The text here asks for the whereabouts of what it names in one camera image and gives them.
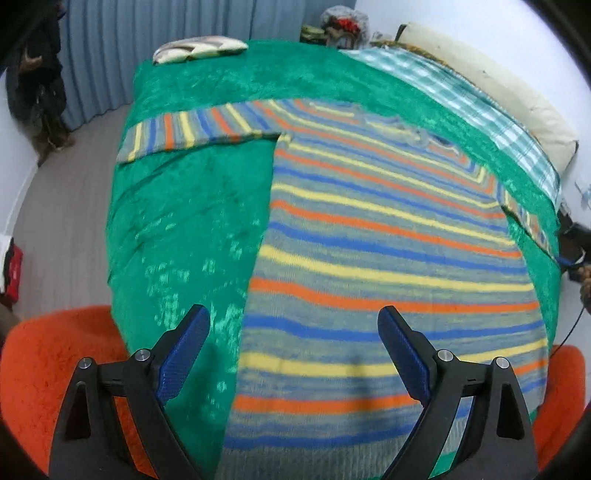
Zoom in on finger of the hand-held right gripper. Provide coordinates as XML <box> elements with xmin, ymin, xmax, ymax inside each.
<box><xmin>556</xmin><ymin>255</ymin><xmax>589</xmax><ymax>283</ymax></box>
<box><xmin>560</xmin><ymin>222</ymin><xmax>591</xmax><ymax>252</ymax></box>

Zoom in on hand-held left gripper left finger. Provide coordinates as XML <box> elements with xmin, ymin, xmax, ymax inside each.
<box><xmin>48</xmin><ymin>304</ymin><xmax>211</xmax><ymax>480</ymax></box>

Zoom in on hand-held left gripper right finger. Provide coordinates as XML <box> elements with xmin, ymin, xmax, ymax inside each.
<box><xmin>378</xmin><ymin>305</ymin><xmax>541</xmax><ymax>480</ymax></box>

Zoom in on striped knit sweater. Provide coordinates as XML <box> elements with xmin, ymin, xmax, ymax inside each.
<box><xmin>116</xmin><ymin>98</ymin><xmax>555</xmax><ymax>480</ymax></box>

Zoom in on pile of bags and clothes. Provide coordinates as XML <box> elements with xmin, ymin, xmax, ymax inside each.
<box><xmin>301</xmin><ymin>6</ymin><xmax>393</xmax><ymax>48</ymax></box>

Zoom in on dark hanging clothes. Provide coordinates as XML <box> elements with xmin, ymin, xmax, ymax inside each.
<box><xmin>6</xmin><ymin>9</ymin><xmax>75</xmax><ymax>160</ymax></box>

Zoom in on green floral blanket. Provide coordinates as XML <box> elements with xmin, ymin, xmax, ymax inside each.
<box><xmin>105</xmin><ymin>39</ymin><xmax>561</xmax><ymax>480</ymax></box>

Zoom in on cream long pillow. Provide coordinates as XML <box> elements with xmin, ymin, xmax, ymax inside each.
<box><xmin>399</xmin><ymin>21</ymin><xmax>579</xmax><ymax>178</ymax></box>

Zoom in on green plaid bed sheet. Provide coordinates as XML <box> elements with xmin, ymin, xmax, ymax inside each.
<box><xmin>342</xmin><ymin>47</ymin><xmax>560</xmax><ymax>204</ymax></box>

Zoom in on red box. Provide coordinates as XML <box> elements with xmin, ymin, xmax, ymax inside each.
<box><xmin>0</xmin><ymin>244</ymin><xmax>25</xmax><ymax>306</ymax></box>

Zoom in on grey blue curtain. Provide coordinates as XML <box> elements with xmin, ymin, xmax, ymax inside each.
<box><xmin>59</xmin><ymin>0</ymin><xmax>308</xmax><ymax>131</ymax></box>

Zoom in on brown white patterned pillow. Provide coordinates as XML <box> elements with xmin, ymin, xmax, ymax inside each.
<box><xmin>153</xmin><ymin>37</ymin><xmax>249</xmax><ymax>66</ymax></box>

